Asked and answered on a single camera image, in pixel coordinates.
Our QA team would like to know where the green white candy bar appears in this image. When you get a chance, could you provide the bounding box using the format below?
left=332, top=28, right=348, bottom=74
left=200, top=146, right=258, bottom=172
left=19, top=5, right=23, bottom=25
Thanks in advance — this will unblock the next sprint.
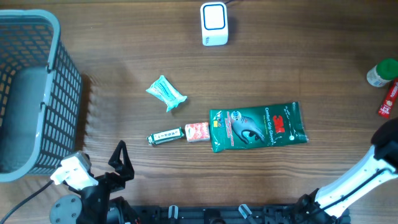
left=147, top=127, right=185, bottom=145

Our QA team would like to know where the orange white small box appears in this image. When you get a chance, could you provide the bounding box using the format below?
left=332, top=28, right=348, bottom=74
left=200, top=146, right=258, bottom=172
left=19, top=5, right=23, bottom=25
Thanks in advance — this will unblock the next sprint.
left=184, top=122, right=210, bottom=142

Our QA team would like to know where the teal white packet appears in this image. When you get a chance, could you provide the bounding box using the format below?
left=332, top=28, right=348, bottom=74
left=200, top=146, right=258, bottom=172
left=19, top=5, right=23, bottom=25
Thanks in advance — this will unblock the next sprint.
left=146, top=75, right=187, bottom=112

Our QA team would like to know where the green 3M gloves packet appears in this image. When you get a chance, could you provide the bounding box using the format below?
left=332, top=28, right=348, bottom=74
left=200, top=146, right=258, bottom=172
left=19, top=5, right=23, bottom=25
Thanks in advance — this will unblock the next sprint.
left=209, top=101, right=308, bottom=153

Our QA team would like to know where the green cap white bottle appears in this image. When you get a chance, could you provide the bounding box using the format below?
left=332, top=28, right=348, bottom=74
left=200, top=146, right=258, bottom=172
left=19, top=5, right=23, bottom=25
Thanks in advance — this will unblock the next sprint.
left=366, top=58, right=397, bottom=88

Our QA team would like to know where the red Nescafe sachet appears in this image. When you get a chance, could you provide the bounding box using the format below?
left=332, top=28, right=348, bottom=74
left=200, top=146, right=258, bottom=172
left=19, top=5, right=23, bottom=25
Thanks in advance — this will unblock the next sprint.
left=378, top=79, right=397, bottom=118

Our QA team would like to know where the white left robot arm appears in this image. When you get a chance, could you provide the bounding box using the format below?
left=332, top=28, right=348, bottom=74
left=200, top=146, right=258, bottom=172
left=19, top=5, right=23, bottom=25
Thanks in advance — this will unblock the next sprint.
left=49, top=141, right=141, bottom=224

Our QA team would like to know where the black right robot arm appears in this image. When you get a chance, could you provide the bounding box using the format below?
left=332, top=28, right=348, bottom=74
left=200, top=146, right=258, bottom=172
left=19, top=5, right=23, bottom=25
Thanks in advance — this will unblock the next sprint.
left=292, top=118, right=397, bottom=223

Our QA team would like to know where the white barcode scanner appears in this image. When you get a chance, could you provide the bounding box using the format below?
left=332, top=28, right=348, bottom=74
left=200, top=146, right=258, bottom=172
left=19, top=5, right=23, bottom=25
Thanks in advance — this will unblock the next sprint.
left=200, top=2, right=229, bottom=47

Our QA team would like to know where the grey plastic mesh basket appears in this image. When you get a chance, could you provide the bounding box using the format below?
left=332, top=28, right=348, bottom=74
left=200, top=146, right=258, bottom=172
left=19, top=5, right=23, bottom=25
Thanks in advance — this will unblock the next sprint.
left=1, top=9, right=83, bottom=183

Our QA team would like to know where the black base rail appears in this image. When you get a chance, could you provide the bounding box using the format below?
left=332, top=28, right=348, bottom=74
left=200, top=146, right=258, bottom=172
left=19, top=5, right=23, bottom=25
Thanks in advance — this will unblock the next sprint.
left=73, top=203, right=351, bottom=224

